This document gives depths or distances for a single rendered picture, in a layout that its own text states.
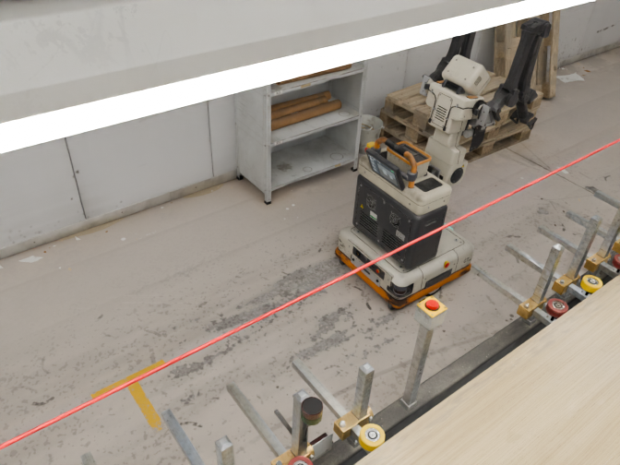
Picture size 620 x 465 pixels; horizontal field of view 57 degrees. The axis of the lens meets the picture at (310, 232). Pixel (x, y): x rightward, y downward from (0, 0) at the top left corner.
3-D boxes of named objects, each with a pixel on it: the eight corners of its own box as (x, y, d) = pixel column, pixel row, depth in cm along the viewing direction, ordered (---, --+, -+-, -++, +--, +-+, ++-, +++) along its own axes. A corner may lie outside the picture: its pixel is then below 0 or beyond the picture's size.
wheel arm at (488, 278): (469, 271, 259) (470, 265, 257) (473, 268, 261) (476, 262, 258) (550, 330, 233) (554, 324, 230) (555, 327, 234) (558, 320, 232)
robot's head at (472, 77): (466, 88, 297) (484, 64, 295) (437, 74, 311) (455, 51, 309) (476, 101, 309) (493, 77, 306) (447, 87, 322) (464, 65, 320)
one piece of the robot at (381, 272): (388, 287, 335) (390, 277, 330) (346, 249, 361) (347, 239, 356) (392, 286, 337) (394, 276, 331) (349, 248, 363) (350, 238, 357)
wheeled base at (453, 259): (396, 315, 339) (401, 284, 324) (332, 256, 379) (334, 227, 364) (471, 273, 371) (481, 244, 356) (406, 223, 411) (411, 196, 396)
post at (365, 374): (346, 450, 204) (359, 364, 174) (353, 445, 205) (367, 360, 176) (352, 458, 202) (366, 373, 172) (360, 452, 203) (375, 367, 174)
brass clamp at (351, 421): (331, 428, 190) (332, 420, 186) (362, 409, 196) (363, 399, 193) (343, 442, 186) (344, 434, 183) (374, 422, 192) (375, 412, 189)
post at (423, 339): (399, 402, 212) (418, 319, 184) (409, 396, 214) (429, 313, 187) (408, 411, 209) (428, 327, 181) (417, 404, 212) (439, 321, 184)
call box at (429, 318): (412, 320, 185) (416, 304, 180) (427, 311, 188) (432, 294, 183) (428, 333, 181) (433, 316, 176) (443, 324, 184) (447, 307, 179)
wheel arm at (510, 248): (504, 251, 271) (506, 244, 269) (508, 248, 273) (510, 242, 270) (585, 305, 245) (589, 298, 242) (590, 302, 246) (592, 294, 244)
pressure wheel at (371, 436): (356, 463, 182) (359, 444, 175) (356, 441, 188) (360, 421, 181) (381, 466, 181) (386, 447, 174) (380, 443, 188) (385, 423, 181)
